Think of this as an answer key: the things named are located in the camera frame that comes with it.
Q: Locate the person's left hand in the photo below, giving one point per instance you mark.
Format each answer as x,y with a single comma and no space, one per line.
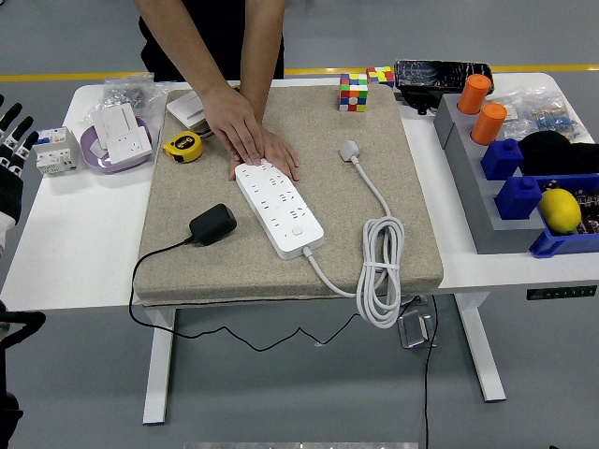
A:
283,156

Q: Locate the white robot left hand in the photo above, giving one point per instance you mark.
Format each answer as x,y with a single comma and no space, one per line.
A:
9,187

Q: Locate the person's right hand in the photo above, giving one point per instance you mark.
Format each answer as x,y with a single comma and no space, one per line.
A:
234,124

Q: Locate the white power strip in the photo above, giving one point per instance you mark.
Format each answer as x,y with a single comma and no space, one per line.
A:
281,210

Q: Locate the black power adapter plug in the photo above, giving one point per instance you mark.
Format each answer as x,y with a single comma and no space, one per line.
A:
213,224

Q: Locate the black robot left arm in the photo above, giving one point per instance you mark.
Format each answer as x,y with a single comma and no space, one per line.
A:
9,365

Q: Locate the person's left forearm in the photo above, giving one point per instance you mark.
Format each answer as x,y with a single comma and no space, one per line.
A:
262,47

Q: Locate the person's right forearm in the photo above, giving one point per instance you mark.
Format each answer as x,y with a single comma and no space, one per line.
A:
194,47

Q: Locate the dark circuit board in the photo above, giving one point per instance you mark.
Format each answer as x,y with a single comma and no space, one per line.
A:
590,196

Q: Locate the yellow tape measure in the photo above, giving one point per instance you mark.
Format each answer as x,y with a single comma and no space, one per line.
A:
183,147

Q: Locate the white circuit breaker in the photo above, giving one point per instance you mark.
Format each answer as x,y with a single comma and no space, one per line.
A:
54,152

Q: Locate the grey-brown fabric mat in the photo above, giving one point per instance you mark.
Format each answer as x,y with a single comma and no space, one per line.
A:
337,210

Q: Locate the purple bowl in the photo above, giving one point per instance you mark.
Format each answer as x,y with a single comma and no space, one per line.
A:
93,159

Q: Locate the multicoloured puzzle cube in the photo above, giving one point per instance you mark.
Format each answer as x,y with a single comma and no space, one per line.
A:
381,77
353,93

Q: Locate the person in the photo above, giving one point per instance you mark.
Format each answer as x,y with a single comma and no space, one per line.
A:
159,56

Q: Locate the clear bag of screws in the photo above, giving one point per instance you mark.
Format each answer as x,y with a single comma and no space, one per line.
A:
126,91

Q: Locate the black plastic-wrapped device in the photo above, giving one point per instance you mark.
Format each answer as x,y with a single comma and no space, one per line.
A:
440,77

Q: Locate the grey stepped block holder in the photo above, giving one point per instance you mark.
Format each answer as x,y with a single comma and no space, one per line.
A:
468,187

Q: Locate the orange cylinder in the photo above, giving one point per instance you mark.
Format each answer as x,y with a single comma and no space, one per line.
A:
473,93
488,124

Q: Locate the blue plastic block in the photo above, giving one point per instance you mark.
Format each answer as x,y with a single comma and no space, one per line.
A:
501,161
517,198

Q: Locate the white table leg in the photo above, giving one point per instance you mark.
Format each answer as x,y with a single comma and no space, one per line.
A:
482,355
156,374

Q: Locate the clear bag of small parts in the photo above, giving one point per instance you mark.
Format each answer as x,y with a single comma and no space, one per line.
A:
547,117

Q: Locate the yellow lemon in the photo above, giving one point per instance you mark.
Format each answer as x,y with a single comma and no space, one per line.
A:
559,210

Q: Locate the blue plastic bin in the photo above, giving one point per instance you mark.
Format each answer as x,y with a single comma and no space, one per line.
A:
561,243

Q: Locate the black table control panel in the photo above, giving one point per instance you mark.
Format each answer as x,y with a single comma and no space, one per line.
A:
561,293

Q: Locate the white wall switch panel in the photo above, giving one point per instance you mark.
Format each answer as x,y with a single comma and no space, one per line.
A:
185,107

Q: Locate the white wall socket panel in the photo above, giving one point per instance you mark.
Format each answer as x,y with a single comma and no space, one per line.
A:
131,147

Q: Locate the white blank switch plate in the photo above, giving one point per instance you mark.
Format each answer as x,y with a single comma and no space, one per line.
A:
114,121

